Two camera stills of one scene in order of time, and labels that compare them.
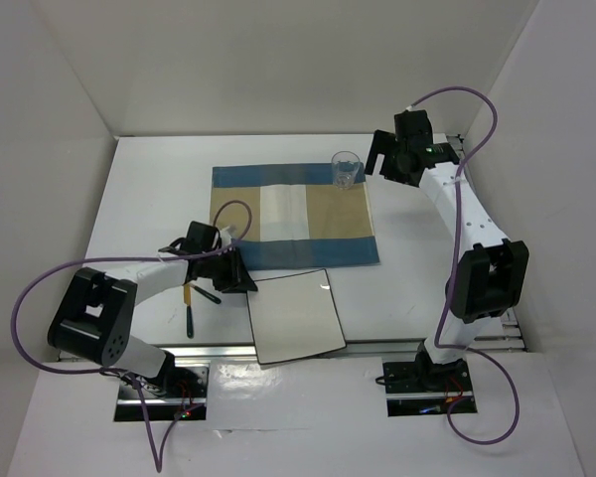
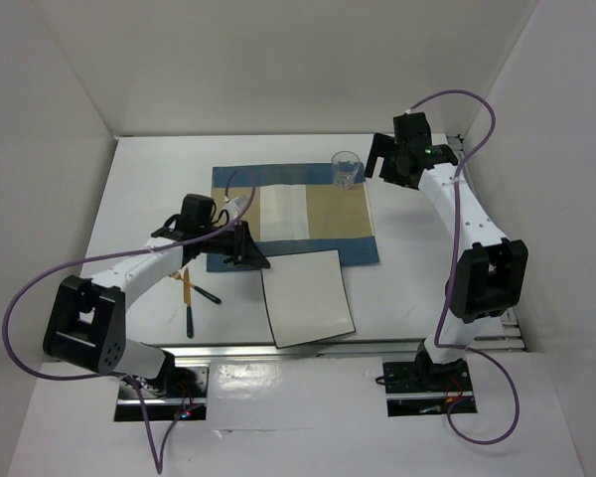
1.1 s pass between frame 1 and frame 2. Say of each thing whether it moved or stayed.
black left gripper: moved
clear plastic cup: stayed
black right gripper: stayed
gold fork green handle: stayed
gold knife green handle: stayed
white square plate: moved
